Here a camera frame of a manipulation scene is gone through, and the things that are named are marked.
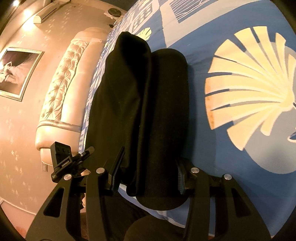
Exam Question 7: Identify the black pants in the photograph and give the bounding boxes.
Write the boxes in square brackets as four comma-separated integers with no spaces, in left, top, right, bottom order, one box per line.
[85,32,190,210]

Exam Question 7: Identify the cream tufted headboard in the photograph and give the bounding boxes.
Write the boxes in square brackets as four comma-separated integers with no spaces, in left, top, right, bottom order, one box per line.
[35,27,108,166]

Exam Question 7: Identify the blue patterned bedspread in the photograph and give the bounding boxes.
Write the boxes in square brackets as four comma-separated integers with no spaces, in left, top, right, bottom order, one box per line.
[79,1,295,240]

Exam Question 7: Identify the round fan on nightstand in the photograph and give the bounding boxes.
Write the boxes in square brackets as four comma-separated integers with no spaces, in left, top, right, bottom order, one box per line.
[104,8,122,20]

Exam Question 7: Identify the black mounted camera box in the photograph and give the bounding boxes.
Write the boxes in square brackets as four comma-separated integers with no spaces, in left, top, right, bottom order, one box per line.
[50,142,95,183]

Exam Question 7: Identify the framed wall picture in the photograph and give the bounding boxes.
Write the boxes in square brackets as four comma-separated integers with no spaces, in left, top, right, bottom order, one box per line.
[1,47,44,101]

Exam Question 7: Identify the white wall air conditioner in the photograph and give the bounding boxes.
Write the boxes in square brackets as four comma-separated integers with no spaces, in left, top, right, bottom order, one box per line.
[33,1,71,24]

